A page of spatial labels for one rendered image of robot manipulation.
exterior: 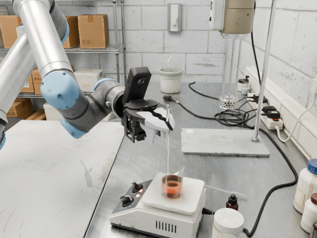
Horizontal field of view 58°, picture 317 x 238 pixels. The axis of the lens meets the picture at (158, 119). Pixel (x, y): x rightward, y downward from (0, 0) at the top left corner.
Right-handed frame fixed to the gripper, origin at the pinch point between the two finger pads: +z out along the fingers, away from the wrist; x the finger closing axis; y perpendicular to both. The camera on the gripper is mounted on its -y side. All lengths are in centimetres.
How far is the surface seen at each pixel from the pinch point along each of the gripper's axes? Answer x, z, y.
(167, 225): 2.1, 3.9, 21.3
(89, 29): -53, -218, 2
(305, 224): -26.4, 16.8, 23.8
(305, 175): -31.5, 11.4, 15.7
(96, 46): -58, -215, 17
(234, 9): -37.6, -23.8, -20.0
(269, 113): -67, -28, 20
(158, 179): -1.6, -6.3, 17.1
